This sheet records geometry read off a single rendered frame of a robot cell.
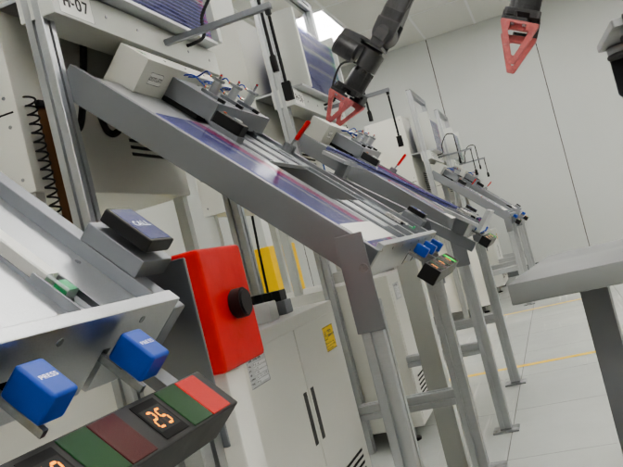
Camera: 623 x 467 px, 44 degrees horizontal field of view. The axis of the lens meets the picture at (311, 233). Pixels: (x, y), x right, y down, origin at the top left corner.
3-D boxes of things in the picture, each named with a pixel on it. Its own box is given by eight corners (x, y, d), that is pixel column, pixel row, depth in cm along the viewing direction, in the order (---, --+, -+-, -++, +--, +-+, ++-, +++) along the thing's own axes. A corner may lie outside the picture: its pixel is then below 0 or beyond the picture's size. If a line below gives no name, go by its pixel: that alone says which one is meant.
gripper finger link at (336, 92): (314, 113, 193) (334, 80, 191) (322, 116, 200) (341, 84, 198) (336, 127, 192) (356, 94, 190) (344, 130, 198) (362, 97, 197)
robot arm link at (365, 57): (384, 53, 192) (387, 56, 197) (361, 39, 193) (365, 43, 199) (369, 77, 193) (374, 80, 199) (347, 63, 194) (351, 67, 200)
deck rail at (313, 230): (363, 280, 138) (381, 249, 137) (361, 281, 137) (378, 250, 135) (62, 93, 155) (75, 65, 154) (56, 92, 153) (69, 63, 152)
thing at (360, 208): (424, 245, 201) (429, 233, 201) (365, 263, 138) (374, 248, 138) (362, 208, 206) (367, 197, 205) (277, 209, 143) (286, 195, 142)
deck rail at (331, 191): (424, 255, 203) (436, 234, 202) (422, 256, 202) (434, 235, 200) (206, 125, 220) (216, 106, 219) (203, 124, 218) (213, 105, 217)
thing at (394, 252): (423, 256, 201) (437, 232, 200) (364, 280, 138) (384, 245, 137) (418, 253, 202) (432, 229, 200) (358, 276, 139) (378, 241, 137)
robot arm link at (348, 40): (392, 28, 189) (397, 35, 198) (352, 5, 192) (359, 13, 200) (366, 70, 191) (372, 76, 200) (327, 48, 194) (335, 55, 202)
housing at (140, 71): (213, 134, 217) (236, 89, 215) (120, 116, 171) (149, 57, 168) (190, 120, 219) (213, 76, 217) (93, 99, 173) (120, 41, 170)
